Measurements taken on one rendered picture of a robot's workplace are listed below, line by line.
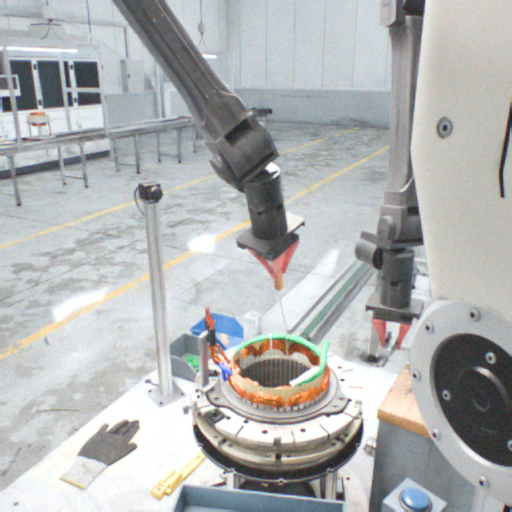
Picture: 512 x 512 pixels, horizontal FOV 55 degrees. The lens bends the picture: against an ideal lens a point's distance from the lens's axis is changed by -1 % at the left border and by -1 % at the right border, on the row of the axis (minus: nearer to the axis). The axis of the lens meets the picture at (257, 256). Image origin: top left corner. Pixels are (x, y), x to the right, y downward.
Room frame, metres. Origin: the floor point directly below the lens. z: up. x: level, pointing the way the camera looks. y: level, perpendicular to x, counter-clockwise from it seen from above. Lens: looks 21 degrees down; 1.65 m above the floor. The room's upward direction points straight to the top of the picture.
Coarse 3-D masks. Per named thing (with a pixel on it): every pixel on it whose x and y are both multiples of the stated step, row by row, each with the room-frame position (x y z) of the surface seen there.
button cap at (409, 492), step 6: (408, 492) 0.58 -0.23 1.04; (414, 492) 0.58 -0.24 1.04; (420, 492) 0.58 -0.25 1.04; (402, 498) 0.57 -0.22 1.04; (408, 498) 0.57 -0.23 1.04; (414, 498) 0.56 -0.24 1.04; (420, 498) 0.56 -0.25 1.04; (426, 498) 0.57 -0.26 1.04; (408, 504) 0.56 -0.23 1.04; (414, 504) 0.55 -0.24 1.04; (420, 504) 0.55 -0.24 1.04; (426, 504) 0.56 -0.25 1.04; (414, 510) 0.55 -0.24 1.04; (420, 510) 0.55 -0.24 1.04
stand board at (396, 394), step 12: (408, 360) 0.92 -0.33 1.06; (408, 372) 0.87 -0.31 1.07; (396, 384) 0.83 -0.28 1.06; (408, 384) 0.83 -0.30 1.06; (396, 396) 0.79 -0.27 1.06; (408, 396) 0.79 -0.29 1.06; (384, 408) 0.75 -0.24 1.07; (396, 408) 0.75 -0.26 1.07; (408, 408) 0.75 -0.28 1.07; (384, 420) 0.75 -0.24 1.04; (396, 420) 0.73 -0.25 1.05; (408, 420) 0.72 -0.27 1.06; (420, 420) 0.72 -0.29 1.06; (420, 432) 0.71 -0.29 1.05
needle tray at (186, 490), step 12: (180, 492) 0.56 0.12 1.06; (192, 492) 0.57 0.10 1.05; (204, 492) 0.57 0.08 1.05; (216, 492) 0.56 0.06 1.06; (228, 492) 0.56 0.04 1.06; (240, 492) 0.56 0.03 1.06; (252, 492) 0.56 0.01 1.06; (264, 492) 0.56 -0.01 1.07; (180, 504) 0.56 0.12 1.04; (192, 504) 0.57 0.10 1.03; (204, 504) 0.57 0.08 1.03; (216, 504) 0.56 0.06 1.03; (228, 504) 0.56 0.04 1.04; (240, 504) 0.56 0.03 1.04; (252, 504) 0.56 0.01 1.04; (264, 504) 0.55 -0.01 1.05; (276, 504) 0.55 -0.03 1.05; (288, 504) 0.55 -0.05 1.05; (300, 504) 0.55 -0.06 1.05; (312, 504) 0.54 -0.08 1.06; (324, 504) 0.54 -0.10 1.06; (336, 504) 0.54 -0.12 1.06
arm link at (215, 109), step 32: (128, 0) 0.64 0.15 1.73; (160, 0) 0.65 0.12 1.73; (160, 32) 0.65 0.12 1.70; (160, 64) 0.68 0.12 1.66; (192, 64) 0.66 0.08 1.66; (192, 96) 0.65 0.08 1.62; (224, 96) 0.66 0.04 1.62; (224, 128) 0.66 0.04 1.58; (256, 128) 0.67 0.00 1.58; (256, 160) 0.68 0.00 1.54
